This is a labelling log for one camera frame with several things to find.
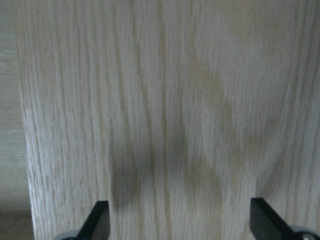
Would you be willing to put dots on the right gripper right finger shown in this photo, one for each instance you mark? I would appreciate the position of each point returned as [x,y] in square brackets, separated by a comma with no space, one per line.
[266,224]

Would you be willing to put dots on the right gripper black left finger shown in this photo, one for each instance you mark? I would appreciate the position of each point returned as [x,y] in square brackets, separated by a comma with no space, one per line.
[97,225]

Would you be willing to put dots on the wooden drawer cabinet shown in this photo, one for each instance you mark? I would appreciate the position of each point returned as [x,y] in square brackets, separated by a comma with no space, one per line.
[177,112]

